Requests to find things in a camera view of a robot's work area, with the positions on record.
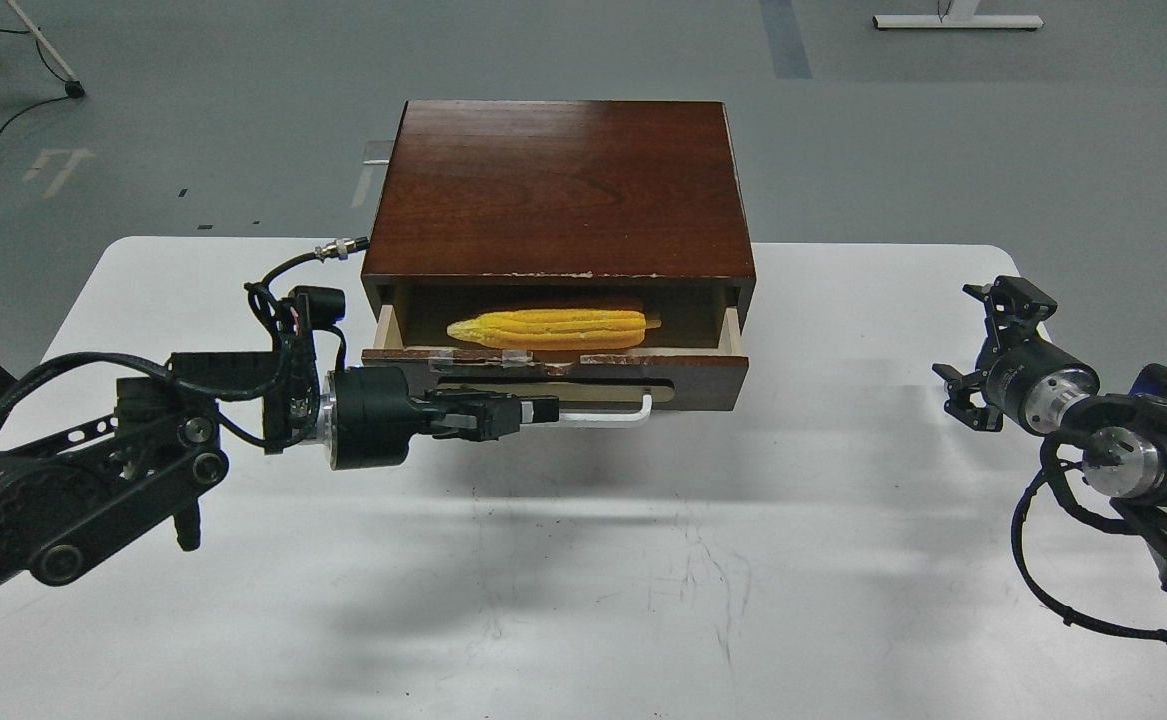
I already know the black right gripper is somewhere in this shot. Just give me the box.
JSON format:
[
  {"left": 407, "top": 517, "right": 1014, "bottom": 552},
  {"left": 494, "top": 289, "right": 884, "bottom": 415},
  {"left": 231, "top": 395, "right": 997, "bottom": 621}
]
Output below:
[{"left": 932, "top": 275, "right": 1100, "bottom": 436}]

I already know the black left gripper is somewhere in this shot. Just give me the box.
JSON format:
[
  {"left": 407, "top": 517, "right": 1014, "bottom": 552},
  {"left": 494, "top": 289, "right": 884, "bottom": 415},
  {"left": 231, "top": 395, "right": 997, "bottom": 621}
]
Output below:
[{"left": 324, "top": 366, "right": 560, "bottom": 471}]

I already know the yellow toy corn cob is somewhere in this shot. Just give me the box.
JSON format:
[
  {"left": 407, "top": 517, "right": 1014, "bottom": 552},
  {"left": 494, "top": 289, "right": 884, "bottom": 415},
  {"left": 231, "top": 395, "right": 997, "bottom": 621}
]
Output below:
[{"left": 446, "top": 307, "right": 662, "bottom": 351}]

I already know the wooden drawer with white handle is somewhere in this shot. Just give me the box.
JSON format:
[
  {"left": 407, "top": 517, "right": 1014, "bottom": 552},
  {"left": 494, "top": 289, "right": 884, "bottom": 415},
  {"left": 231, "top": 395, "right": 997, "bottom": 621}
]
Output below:
[{"left": 362, "top": 305, "right": 749, "bottom": 413}]

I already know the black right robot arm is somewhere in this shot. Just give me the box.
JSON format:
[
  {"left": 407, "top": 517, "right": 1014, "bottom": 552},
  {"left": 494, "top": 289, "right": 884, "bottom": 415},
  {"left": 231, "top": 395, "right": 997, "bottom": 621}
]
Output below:
[{"left": 934, "top": 275, "right": 1167, "bottom": 644}]

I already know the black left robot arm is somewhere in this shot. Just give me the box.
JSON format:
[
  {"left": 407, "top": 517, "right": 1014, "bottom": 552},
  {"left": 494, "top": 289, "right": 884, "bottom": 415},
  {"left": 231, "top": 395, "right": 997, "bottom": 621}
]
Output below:
[{"left": 0, "top": 237, "right": 559, "bottom": 585}]

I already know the dark wooden drawer cabinet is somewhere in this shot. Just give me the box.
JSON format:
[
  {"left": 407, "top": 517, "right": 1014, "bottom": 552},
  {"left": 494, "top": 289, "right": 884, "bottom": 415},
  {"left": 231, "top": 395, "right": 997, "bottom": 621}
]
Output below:
[{"left": 362, "top": 100, "right": 756, "bottom": 364}]

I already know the white wheeled stand leg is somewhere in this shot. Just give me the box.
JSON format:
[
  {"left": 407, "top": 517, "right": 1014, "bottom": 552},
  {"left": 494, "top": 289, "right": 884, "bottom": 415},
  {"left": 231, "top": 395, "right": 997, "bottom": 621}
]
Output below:
[{"left": 0, "top": 0, "right": 86, "bottom": 99}]

